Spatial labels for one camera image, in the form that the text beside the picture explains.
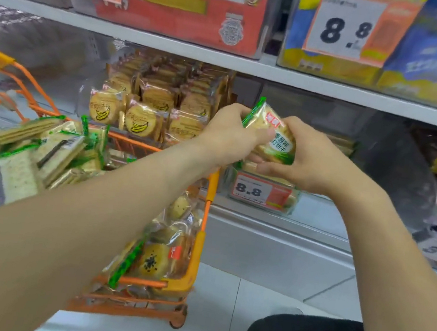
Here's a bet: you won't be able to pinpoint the stack of blue yellow packets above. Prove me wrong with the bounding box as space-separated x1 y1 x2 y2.
276 0 437 112

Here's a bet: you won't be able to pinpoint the red carton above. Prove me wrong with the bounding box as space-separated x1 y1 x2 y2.
91 0 273 59

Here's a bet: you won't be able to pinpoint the person's right hand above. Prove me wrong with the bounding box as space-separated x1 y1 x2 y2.
253 112 390 207

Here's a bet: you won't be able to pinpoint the green cracker packet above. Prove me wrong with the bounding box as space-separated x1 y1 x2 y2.
237 94 304 167

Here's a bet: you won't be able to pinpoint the person's left hand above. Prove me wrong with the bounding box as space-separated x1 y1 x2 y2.
192 98 280 179

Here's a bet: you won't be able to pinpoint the group of banana biscuit packets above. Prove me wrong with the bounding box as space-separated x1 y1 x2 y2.
85 43 238 153

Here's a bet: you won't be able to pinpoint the person's left forearm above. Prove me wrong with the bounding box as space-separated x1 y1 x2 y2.
0 108 223 331

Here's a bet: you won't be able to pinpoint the orange shopping cart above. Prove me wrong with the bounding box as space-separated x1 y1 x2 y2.
0 43 234 331

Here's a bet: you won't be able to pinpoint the white metal store shelf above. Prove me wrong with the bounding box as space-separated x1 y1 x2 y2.
0 0 437 320

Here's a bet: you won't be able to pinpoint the green cracker packets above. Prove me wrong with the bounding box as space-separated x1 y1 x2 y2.
0 103 162 295
220 121 359 225

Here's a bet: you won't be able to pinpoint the person's right forearm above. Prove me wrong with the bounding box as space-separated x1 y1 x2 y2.
313 175 437 331

